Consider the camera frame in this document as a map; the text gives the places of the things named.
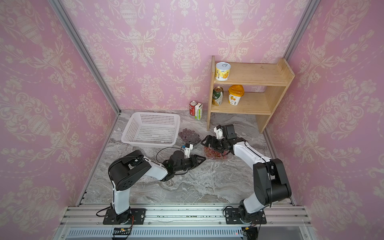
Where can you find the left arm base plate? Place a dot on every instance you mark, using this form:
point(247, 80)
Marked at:
point(138, 216)

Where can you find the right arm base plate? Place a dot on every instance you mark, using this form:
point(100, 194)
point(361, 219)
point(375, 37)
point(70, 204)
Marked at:
point(236, 217)

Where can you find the wooden shelf unit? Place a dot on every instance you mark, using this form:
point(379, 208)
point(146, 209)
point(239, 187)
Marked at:
point(266, 85)

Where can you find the green drink can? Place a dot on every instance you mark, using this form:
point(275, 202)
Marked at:
point(218, 94)

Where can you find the yellow lidded cup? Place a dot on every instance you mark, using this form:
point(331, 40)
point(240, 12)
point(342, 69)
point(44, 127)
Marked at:
point(235, 94)

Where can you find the black grape bunch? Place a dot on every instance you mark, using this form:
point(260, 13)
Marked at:
point(195, 138)

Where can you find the red soda can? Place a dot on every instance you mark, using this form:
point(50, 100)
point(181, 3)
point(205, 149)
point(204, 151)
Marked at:
point(192, 106)

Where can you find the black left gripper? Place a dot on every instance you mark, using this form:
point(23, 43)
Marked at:
point(194, 161)

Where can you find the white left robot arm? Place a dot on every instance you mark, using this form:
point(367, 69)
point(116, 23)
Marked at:
point(126, 171)

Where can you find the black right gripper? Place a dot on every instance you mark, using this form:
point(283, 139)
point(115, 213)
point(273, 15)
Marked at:
point(209, 138)

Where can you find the aluminium rail frame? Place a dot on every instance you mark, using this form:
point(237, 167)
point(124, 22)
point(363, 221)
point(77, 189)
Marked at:
point(285, 221)

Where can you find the dark red grape bunch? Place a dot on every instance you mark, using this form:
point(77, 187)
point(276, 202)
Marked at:
point(185, 135)

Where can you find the green white carton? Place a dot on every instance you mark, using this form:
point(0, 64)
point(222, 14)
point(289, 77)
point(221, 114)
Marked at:
point(198, 111)

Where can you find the white perforated plastic basket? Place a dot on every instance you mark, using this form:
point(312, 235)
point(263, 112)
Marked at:
point(151, 130)

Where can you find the yellow can white lid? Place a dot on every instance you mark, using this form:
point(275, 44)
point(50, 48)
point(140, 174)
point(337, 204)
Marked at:
point(222, 71)

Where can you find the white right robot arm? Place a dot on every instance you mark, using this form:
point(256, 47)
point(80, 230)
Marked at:
point(271, 182)

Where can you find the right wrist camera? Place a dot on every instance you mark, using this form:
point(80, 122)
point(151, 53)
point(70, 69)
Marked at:
point(225, 132)

